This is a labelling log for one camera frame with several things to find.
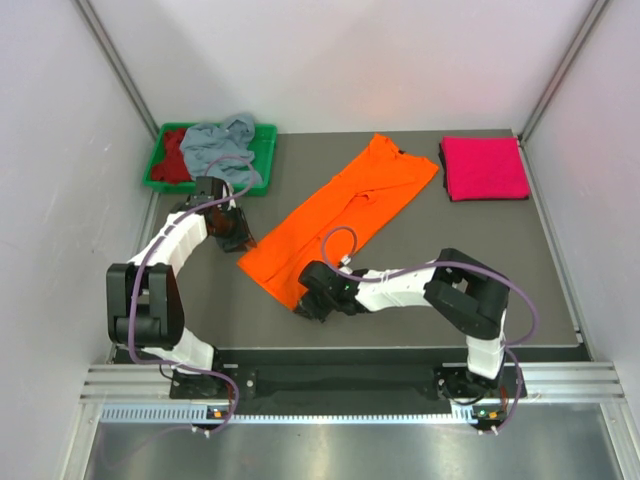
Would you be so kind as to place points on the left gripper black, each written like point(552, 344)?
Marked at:
point(242, 236)

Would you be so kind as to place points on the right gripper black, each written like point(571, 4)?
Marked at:
point(308, 306)

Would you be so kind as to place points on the orange t shirt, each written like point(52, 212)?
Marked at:
point(365, 196)

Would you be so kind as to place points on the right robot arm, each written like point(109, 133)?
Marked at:
point(470, 296)

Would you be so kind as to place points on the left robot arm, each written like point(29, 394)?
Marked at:
point(145, 313)

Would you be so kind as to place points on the grey-blue t shirt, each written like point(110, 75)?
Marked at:
point(222, 150)

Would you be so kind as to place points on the dark red t shirt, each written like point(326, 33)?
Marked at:
point(171, 168)

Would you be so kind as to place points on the green plastic bin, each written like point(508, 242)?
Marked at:
point(263, 146)

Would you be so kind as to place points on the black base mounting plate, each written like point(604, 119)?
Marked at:
point(431, 373)

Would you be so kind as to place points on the folded pink t shirt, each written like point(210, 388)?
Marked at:
point(485, 167)

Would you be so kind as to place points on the slotted cable duct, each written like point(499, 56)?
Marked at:
point(202, 414)

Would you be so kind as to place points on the aluminium front rail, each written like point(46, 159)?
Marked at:
point(550, 382)

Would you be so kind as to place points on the aluminium corner post left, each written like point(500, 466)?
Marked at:
point(93, 22)

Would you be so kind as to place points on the aluminium corner post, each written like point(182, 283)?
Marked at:
point(93, 22)
point(596, 11)

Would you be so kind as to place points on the aluminium corner post right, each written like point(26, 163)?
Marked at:
point(596, 11)

